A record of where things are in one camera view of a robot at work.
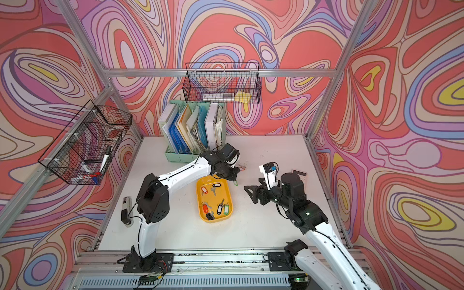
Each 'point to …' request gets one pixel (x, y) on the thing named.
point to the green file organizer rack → (173, 156)
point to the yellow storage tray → (214, 202)
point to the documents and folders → (191, 128)
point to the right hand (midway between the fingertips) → (254, 188)
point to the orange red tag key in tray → (205, 208)
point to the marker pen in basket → (105, 159)
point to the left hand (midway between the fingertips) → (239, 177)
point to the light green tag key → (226, 209)
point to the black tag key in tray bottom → (210, 215)
